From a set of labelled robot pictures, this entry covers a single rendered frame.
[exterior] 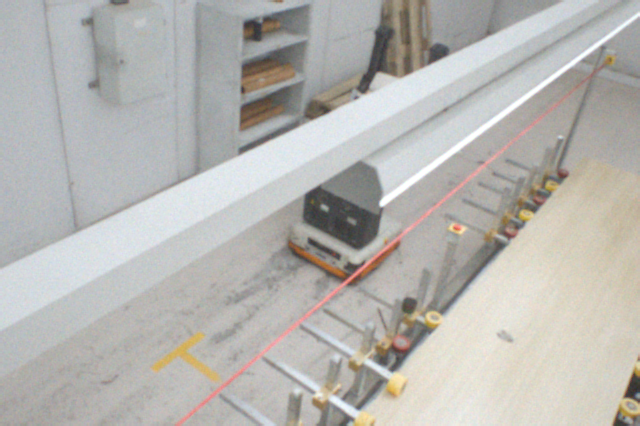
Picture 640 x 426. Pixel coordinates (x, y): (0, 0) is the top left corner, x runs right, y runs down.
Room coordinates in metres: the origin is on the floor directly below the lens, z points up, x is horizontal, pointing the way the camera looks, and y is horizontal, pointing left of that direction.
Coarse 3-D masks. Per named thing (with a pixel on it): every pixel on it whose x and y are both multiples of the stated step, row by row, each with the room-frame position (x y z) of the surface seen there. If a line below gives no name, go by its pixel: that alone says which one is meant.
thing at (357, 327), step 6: (324, 312) 2.17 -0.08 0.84; (330, 312) 2.16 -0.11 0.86; (336, 312) 2.16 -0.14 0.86; (336, 318) 2.14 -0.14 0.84; (342, 318) 2.12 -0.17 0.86; (348, 318) 2.13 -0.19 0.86; (348, 324) 2.10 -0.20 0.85; (354, 324) 2.09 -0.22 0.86; (360, 324) 2.10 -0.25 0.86; (354, 330) 2.08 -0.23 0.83; (360, 330) 2.07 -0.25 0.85; (378, 336) 2.03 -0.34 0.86; (378, 342) 2.01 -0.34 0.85; (390, 348) 1.98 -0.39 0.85; (396, 354) 1.96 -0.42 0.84; (402, 354) 1.96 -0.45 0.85
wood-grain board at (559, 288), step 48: (576, 192) 3.59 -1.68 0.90; (624, 192) 3.68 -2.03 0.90; (528, 240) 2.93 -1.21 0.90; (576, 240) 3.00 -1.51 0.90; (624, 240) 3.07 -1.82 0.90; (480, 288) 2.43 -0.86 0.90; (528, 288) 2.49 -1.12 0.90; (576, 288) 2.54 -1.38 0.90; (624, 288) 2.59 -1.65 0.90; (432, 336) 2.04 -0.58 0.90; (480, 336) 2.08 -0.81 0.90; (528, 336) 2.12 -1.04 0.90; (576, 336) 2.17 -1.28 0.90; (624, 336) 2.21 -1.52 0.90; (432, 384) 1.76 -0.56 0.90; (480, 384) 1.79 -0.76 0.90; (528, 384) 1.83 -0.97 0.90; (576, 384) 1.86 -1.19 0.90; (624, 384) 1.90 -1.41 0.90
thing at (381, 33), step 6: (378, 30) 4.23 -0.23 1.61; (384, 30) 4.23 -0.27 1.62; (390, 30) 4.25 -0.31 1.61; (378, 36) 4.20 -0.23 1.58; (384, 36) 4.20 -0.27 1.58; (378, 42) 4.19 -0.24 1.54; (378, 48) 4.18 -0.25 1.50; (372, 54) 4.19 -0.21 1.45; (378, 54) 4.19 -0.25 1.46; (372, 60) 4.18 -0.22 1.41; (378, 60) 4.20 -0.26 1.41; (372, 66) 4.17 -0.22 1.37; (372, 72) 4.16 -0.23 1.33; (372, 78) 4.15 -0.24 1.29
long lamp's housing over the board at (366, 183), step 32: (576, 32) 1.81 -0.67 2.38; (608, 32) 2.02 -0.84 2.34; (544, 64) 1.51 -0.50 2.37; (480, 96) 1.20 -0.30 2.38; (512, 96) 1.31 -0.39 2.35; (416, 128) 1.01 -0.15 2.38; (448, 128) 1.05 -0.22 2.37; (480, 128) 1.16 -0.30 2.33; (384, 160) 0.87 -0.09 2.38; (416, 160) 0.93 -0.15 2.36; (352, 192) 0.86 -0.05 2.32; (384, 192) 0.83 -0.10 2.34
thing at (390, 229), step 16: (304, 224) 3.69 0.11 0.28; (384, 224) 3.83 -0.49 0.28; (400, 224) 3.87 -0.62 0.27; (336, 240) 3.54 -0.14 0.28; (384, 240) 3.65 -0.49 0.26; (400, 240) 3.88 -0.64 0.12; (304, 256) 3.58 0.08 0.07; (320, 256) 3.51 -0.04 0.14; (352, 256) 3.39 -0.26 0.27; (368, 256) 3.46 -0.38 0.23; (384, 256) 3.68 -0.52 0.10; (336, 272) 3.42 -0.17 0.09; (352, 272) 3.37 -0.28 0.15
